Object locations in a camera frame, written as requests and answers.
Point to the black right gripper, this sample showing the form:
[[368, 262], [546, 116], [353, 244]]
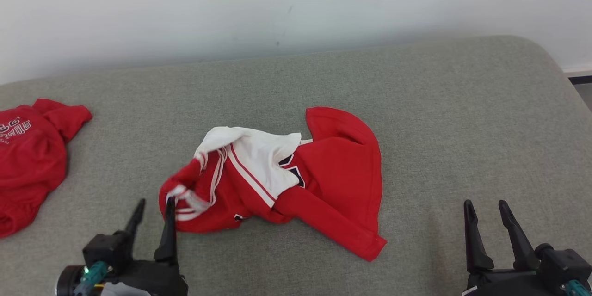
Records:
[[508, 284]]

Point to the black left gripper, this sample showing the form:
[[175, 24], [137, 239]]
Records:
[[162, 278]]

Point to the red shirt with white print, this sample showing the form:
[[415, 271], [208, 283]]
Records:
[[32, 162]]

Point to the red jersey with white sleeves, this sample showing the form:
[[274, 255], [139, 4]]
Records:
[[342, 175]]

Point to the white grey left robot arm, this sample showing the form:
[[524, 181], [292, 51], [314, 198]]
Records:
[[122, 290]]

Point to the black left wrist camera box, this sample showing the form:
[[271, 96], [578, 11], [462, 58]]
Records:
[[108, 247]]

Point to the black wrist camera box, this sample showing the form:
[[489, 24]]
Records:
[[562, 263], [108, 247]]

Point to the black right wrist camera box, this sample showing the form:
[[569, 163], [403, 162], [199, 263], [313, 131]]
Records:
[[562, 263]]

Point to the dark wall skirting strip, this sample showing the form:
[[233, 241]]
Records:
[[580, 78]]

